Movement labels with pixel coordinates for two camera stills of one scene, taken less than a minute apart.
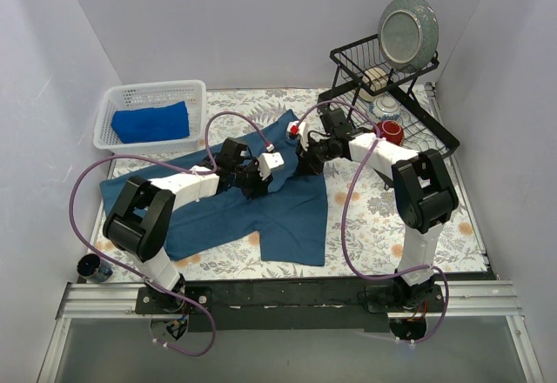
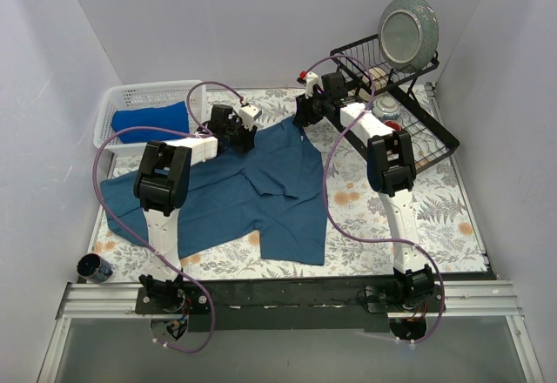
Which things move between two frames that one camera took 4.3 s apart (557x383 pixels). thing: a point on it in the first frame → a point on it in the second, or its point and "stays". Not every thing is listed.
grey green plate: [408, 31] stays
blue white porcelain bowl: [385, 108] stays
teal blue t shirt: [285, 214] stays
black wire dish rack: [391, 97] stays
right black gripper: [307, 159] → [302, 110]
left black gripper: [253, 178] → [243, 135]
